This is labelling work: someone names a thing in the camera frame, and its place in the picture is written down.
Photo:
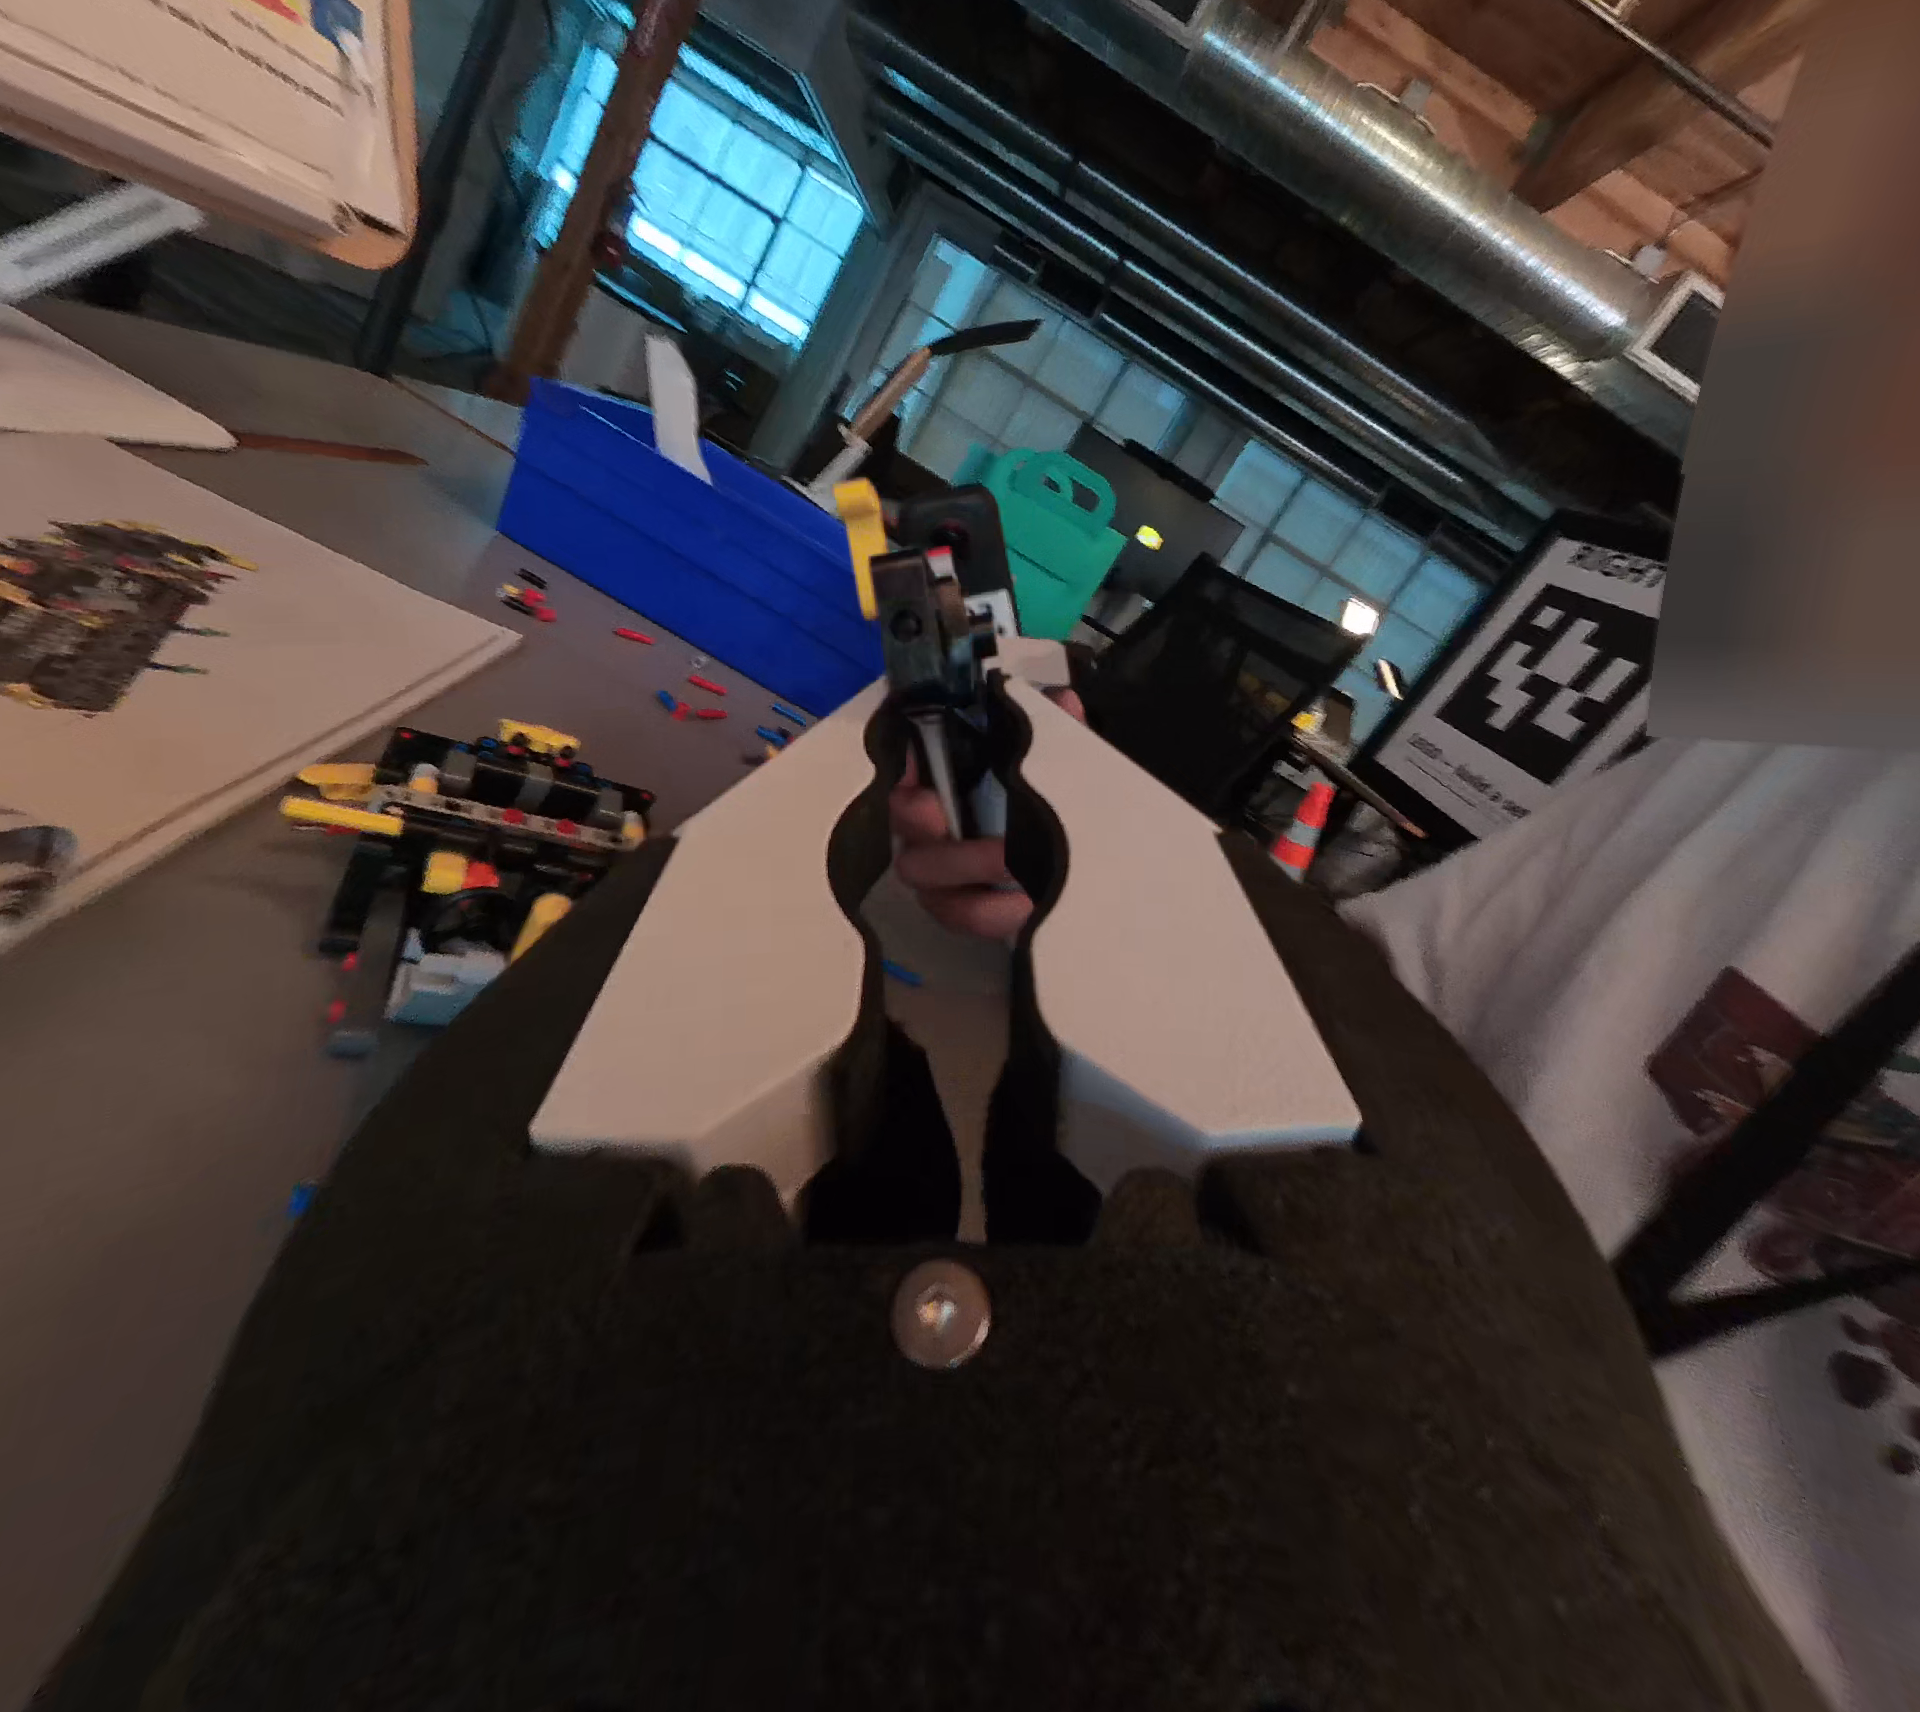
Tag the large paned window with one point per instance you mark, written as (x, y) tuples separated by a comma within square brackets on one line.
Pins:
[(721, 182)]

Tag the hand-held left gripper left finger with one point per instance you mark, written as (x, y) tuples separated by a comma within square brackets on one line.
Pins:
[(721, 992)]

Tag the partly built lego chassis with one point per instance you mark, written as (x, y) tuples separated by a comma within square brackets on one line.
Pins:
[(494, 812)]

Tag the person's right hand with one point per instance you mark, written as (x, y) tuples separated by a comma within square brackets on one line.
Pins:
[(961, 881)]

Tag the wooden post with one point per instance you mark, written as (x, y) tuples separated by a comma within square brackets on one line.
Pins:
[(645, 76)]

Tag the blue plastic bin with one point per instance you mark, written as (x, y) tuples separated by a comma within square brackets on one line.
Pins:
[(675, 542)]

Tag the scattered small lego pins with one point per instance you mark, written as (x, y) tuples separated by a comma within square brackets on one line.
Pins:
[(699, 689)]

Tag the orange traffic cone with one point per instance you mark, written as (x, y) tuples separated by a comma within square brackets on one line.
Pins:
[(1305, 834)]

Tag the white paper slip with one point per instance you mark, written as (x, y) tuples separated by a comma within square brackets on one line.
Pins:
[(675, 407)]

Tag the black white marker sign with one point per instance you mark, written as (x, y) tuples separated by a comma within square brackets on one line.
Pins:
[(1560, 676)]

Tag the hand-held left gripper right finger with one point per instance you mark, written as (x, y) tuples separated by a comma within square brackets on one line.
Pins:
[(1185, 992)]

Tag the yellow curved lego panel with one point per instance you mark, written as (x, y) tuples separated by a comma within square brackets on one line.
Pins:
[(858, 542)]

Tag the teal plastic object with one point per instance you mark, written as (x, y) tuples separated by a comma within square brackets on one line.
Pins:
[(1065, 542)]

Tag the silver air duct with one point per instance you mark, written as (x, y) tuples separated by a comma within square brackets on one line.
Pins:
[(1425, 182)]

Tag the open instruction booklet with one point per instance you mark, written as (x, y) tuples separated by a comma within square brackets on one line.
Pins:
[(301, 693)]

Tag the black lego frame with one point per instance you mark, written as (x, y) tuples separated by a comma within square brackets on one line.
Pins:
[(908, 633)]

